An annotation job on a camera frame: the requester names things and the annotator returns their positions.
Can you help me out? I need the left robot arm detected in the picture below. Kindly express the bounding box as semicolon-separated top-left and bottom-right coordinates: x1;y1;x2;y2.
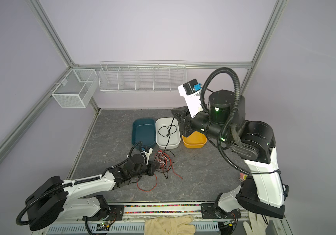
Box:
16;142;158;231

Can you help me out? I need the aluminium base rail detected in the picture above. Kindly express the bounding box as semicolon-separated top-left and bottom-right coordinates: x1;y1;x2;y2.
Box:
36;202;250;235

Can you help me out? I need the small white mesh basket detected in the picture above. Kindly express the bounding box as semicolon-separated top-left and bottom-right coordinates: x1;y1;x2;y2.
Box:
52;69;98;108

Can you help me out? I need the cream work glove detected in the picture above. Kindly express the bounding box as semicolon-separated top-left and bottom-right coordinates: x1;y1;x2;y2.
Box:
144;215;196;235

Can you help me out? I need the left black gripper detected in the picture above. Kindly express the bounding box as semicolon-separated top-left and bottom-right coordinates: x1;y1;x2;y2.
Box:
130;161;160;180

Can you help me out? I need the thin black wire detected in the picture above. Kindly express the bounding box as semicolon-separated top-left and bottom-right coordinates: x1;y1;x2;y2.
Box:
154;149;176;180

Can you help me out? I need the small pink toy figure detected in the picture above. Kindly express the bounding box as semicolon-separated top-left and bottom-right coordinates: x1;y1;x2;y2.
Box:
239;173;248;182

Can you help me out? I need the white plastic tub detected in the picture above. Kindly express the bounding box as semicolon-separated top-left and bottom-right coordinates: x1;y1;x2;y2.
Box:
155;117;181;150

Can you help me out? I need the thick red cable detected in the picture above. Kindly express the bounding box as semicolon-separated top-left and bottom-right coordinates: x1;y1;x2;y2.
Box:
136;150;184;192

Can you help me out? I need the thin white cable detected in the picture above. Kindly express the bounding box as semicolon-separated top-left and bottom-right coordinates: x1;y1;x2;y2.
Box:
155;152;168;165

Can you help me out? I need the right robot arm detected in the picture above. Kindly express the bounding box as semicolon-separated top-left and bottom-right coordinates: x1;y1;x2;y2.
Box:
172;67;289;219

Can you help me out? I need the teal plastic tub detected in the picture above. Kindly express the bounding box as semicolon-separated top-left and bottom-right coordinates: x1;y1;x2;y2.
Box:
131;118;156;148

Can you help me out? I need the long white wire basket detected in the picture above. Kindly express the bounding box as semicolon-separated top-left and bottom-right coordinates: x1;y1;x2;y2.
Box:
98;60;187;92

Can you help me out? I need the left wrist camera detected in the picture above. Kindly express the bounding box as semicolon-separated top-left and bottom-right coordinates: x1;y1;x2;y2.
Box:
140;146;153;165

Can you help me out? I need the yellow plastic tub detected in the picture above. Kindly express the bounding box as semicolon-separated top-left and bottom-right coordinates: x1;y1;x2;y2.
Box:
182;131;207;149

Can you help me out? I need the white rubber glove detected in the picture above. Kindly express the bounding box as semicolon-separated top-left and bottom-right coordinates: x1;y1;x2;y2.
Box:
243;211;269;235

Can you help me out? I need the thick black cable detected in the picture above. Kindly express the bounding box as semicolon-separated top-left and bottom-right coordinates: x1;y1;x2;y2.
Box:
161;117;178;156

